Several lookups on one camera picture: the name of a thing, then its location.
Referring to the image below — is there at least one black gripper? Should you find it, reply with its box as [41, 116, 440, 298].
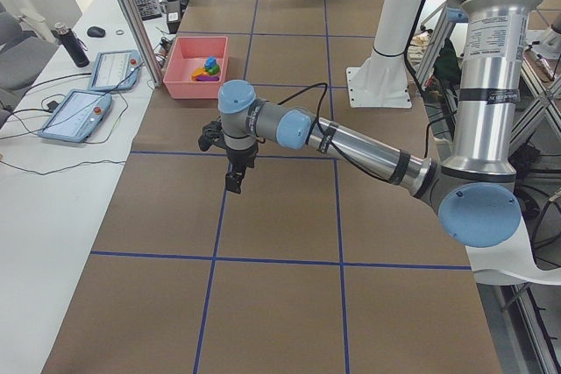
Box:
[225, 148, 258, 194]

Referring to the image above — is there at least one orange sloped toy block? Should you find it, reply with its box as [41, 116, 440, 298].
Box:
[191, 67, 209, 81]

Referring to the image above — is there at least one small blue toy block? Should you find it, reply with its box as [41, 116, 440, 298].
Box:
[205, 57, 217, 67]

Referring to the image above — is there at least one purple sloped toy block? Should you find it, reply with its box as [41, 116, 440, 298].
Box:
[195, 74, 220, 82]

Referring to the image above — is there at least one green toy block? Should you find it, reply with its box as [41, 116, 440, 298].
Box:
[206, 64, 220, 75]

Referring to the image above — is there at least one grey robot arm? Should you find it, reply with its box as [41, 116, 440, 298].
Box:
[218, 0, 543, 248]

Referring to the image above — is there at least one pink plastic box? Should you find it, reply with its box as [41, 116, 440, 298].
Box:
[164, 36, 229, 100]

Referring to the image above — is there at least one grey teach pendant far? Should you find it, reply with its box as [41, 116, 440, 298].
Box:
[88, 50, 142, 92]

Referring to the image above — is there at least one grey teach pendant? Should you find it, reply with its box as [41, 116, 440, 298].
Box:
[38, 89, 113, 143]
[88, 50, 142, 92]

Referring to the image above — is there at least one grey teach pendant near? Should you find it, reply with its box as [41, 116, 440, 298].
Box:
[38, 89, 113, 143]

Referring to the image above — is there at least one black computer mouse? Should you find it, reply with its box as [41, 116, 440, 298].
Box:
[87, 26, 106, 38]

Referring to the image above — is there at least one black keyboard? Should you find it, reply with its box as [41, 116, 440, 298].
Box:
[134, 0, 162, 20]

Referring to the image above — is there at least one black water bottle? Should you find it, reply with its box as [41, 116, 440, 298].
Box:
[54, 22, 89, 67]

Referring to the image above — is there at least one white plastic chair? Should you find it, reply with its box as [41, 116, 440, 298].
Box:
[465, 220, 560, 286]

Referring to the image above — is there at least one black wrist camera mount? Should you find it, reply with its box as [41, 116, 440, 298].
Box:
[198, 120, 226, 152]

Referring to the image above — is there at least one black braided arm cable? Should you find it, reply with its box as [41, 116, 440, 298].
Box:
[278, 81, 330, 138]

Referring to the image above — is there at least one aluminium frame profile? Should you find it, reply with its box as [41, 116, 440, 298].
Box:
[117, 0, 163, 88]

